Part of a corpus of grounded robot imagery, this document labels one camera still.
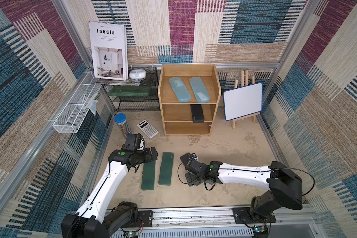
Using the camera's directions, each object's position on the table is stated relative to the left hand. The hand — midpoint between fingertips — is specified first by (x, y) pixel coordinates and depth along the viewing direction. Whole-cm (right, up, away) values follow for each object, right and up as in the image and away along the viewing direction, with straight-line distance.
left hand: (150, 154), depth 80 cm
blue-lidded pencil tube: (-19, +19, +9) cm, 28 cm away
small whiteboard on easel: (+57, +31, +19) cm, 68 cm away
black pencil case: (+22, -11, -6) cm, 25 cm away
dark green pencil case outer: (-2, -15, +6) cm, 16 cm away
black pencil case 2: (+27, +23, +11) cm, 36 cm away
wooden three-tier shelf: (+14, +21, +12) cm, 27 cm away
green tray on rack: (-16, +38, +16) cm, 44 cm away
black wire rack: (-26, +33, +39) cm, 57 cm away
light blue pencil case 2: (+27, +36, +7) cm, 46 cm away
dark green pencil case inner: (+8, -13, +7) cm, 16 cm away
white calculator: (-7, +13, +28) cm, 32 cm away
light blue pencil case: (+16, +36, +6) cm, 40 cm away
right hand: (+23, -12, +3) cm, 27 cm away
